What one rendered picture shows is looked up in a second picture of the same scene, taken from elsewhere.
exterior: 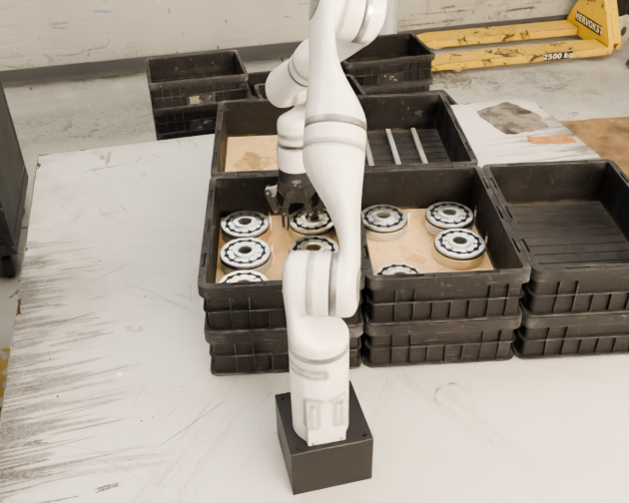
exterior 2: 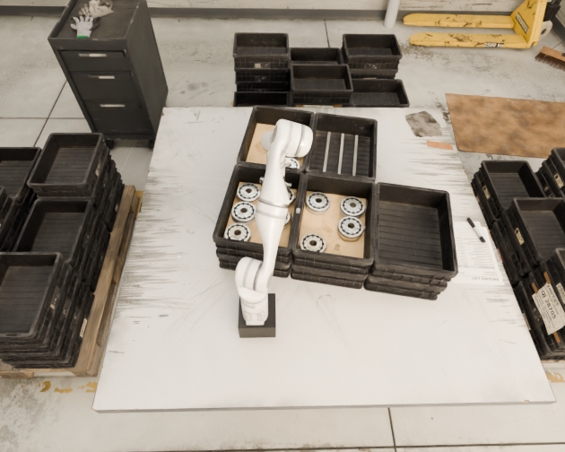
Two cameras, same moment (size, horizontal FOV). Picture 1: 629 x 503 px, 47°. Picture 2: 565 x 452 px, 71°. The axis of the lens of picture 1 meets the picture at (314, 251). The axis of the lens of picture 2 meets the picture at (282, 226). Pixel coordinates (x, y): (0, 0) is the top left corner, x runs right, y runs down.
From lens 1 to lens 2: 54 cm
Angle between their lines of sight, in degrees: 20
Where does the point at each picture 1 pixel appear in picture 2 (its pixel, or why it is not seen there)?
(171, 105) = (244, 66)
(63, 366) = (155, 247)
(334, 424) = (258, 320)
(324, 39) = (273, 160)
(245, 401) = (230, 284)
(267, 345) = not seen: hidden behind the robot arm
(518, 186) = (395, 195)
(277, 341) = not seen: hidden behind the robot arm
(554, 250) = (399, 238)
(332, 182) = (264, 234)
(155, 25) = not seen: outside the picture
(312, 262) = (248, 269)
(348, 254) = (265, 270)
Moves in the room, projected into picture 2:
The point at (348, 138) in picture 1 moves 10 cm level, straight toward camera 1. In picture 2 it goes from (275, 214) to (265, 242)
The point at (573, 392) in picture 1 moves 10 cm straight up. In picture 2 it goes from (383, 313) to (389, 302)
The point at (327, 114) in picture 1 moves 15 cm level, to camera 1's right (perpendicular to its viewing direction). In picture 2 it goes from (267, 200) to (320, 210)
